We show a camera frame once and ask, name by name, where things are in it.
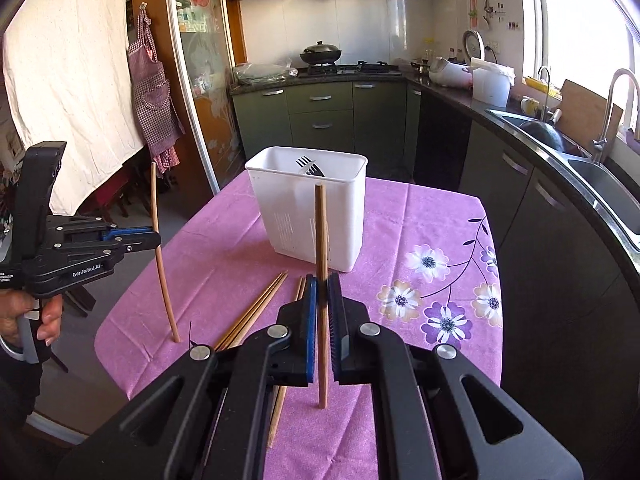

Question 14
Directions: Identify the black plastic fork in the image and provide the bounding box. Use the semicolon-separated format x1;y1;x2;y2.
295;156;324;177

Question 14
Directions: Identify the person's left hand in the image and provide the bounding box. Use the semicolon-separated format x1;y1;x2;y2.
0;289;63;348

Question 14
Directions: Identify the purple floral tablecloth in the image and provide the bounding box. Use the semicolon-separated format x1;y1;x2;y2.
90;174;511;479

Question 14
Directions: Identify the purple checked apron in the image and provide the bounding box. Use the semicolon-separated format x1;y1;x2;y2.
127;3;184;174

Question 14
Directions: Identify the white plastic utensil holder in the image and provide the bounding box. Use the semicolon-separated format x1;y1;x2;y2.
245;146;368;272

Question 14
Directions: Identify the white hanging cloth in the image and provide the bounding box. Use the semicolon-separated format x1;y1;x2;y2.
2;0;144;214

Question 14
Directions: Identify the gas stove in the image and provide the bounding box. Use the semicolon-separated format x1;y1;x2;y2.
298;61;401;77

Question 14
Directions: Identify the glass sliding door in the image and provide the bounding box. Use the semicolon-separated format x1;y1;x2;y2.
166;0;244;194

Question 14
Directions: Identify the white rice cooker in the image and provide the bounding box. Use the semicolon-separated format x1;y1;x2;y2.
428;56;473;89

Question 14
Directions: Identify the black wok with lid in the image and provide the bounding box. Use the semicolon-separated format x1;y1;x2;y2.
299;40;342;65

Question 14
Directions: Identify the white plastic bucket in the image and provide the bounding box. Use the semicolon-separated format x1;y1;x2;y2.
470;58;515;107

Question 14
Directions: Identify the small steel faucet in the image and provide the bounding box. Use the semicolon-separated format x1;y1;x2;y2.
537;65;551;122

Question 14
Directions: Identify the stainless steel sink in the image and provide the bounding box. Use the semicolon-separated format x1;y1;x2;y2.
487;108;639;250

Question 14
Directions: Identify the steel sink faucet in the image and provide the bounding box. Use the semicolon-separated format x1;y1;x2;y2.
592;67;640;165

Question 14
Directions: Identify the wooden cutting board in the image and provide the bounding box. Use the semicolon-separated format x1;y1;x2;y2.
556;79;606;154

